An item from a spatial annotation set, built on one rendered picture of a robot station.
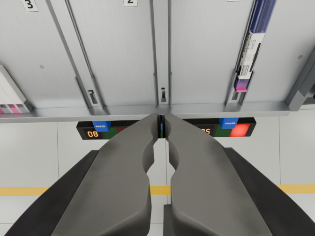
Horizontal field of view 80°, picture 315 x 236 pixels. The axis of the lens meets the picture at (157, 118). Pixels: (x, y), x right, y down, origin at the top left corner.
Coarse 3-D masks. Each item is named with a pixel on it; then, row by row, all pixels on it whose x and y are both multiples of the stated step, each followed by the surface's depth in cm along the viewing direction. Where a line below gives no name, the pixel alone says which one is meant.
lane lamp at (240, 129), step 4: (240, 124) 35; (244, 124) 35; (248, 124) 35; (232, 128) 36; (236, 128) 36; (240, 128) 36; (244, 128) 36; (232, 132) 37; (236, 132) 37; (240, 132) 36; (244, 132) 36; (232, 136) 37; (236, 136) 37; (240, 136) 37; (244, 136) 37
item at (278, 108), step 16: (32, 112) 31; (48, 112) 31; (64, 112) 30; (80, 112) 30; (96, 112) 30; (112, 112) 30; (128, 112) 30; (144, 112) 29; (160, 112) 29; (176, 112) 29; (192, 112) 29; (208, 112) 29; (224, 112) 29; (240, 112) 29; (256, 112) 29; (272, 112) 28; (288, 112) 28
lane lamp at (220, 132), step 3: (219, 126) 35; (216, 129) 36; (219, 129) 36; (222, 129) 36; (225, 129) 36; (228, 129) 36; (231, 129) 36; (216, 132) 37; (219, 132) 37; (222, 132) 37; (225, 132) 37; (228, 132) 37; (216, 135) 37; (219, 135) 37; (222, 135) 37; (225, 135) 37; (228, 135) 37
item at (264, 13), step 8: (264, 0) 19; (272, 0) 19; (256, 8) 20; (264, 8) 20; (272, 8) 20; (256, 16) 20; (264, 16) 20; (256, 24) 21; (264, 24) 21; (256, 32) 21; (264, 32) 21; (240, 80) 26; (248, 80) 26
